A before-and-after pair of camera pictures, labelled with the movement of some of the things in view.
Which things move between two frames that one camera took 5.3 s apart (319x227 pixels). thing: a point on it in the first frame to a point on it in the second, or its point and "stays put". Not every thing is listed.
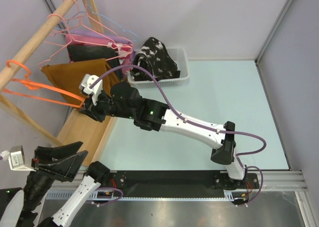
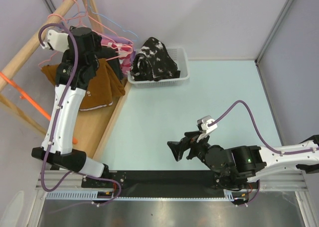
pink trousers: x=125 y=51 stays put
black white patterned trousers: x=155 y=56 stays put
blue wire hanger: x=121 y=29 stays put
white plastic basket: x=179 y=56 stays put
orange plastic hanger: x=34 y=85 to x=25 y=95
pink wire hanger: x=79 y=21 to x=122 y=56
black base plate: x=179 y=183 stays put
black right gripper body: x=103 y=108 to x=198 y=149
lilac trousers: x=107 y=38 stays put
